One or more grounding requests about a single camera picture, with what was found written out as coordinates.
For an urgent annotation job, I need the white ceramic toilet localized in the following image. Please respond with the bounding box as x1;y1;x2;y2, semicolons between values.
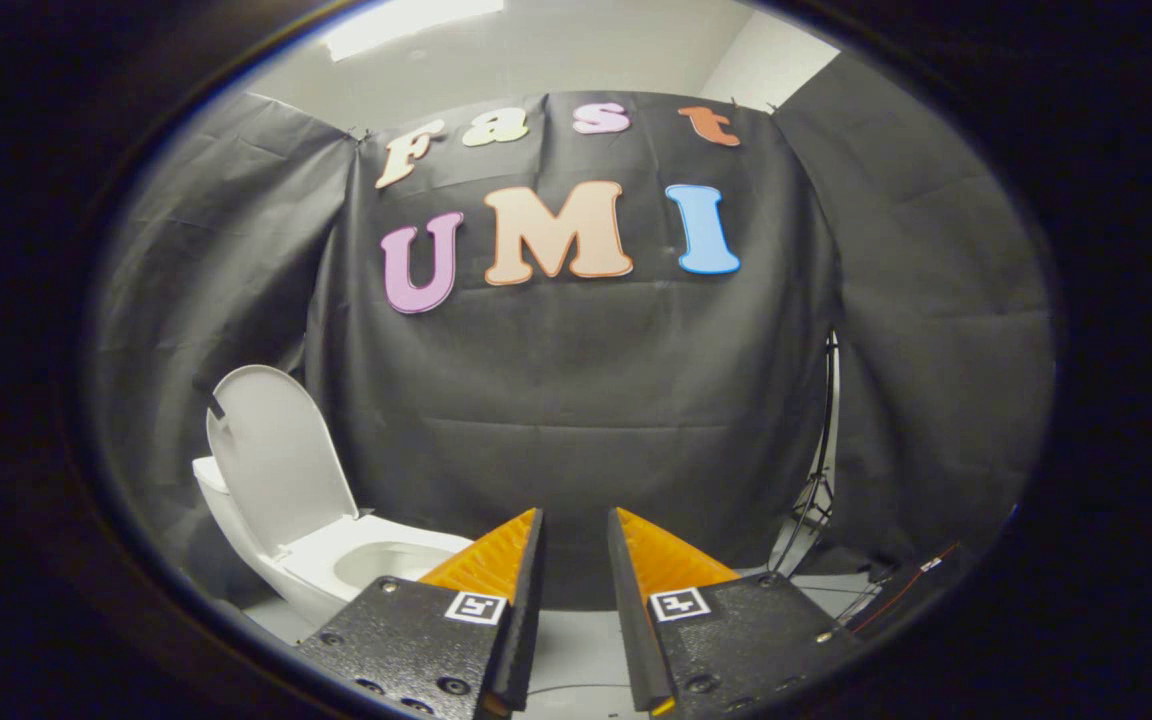
192;456;477;629

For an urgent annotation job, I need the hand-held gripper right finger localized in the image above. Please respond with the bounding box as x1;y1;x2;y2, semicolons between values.
606;507;862;716

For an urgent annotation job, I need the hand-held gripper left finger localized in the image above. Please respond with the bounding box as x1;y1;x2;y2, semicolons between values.
296;507;547;719

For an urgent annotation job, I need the red cable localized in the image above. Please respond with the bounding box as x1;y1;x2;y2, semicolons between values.
851;543;962;636

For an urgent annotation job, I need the black backdrop cloth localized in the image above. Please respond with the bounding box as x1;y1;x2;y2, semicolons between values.
91;50;1055;611

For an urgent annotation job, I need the black tripod stand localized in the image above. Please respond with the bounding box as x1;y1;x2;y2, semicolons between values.
771;330;842;576

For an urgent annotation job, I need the white toilet lid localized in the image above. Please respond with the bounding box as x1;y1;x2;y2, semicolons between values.
194;364;362;556

